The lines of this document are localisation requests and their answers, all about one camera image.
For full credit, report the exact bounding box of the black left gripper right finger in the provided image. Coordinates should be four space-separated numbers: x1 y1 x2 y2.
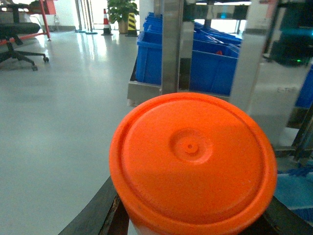
241 197 313 235

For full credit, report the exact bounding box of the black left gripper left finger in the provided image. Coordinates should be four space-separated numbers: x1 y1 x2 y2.
60 177 129 235

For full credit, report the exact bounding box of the orange cylindrical capacitor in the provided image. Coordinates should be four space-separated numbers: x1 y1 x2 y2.
109 93 277 235

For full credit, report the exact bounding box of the blue crate at right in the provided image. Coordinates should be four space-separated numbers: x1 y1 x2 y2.
295 66 313 108

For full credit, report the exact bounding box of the large blue plastic crate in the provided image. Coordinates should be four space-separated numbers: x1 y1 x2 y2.
135 31 241 96

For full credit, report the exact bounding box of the yellow black striped bollard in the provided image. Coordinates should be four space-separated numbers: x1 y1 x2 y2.
125 13 138 37

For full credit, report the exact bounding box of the red white traffic cone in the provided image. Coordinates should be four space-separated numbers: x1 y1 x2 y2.
101 8 112 36

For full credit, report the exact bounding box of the potted green plant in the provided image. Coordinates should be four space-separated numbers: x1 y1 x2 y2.
108 0 139 34

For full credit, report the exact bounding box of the black office chair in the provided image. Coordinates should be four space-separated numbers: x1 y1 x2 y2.
0 3 49 71

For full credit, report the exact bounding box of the stainless steel rack frame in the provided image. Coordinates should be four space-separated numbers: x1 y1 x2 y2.
128 0 313 159

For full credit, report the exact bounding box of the red metal table frame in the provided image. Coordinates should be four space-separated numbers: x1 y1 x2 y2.
0 0 56 42

